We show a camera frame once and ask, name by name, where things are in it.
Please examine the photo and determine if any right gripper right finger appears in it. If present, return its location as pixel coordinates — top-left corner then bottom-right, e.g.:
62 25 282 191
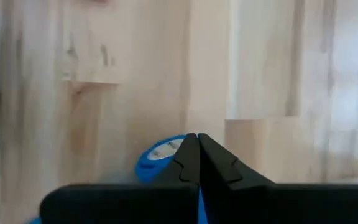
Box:
198 133 358 224

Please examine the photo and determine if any blue bandage roll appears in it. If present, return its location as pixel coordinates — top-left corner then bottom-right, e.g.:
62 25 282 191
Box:
28 134 209 224

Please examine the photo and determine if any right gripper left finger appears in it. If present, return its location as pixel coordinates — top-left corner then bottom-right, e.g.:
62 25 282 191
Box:
39 133 200 224

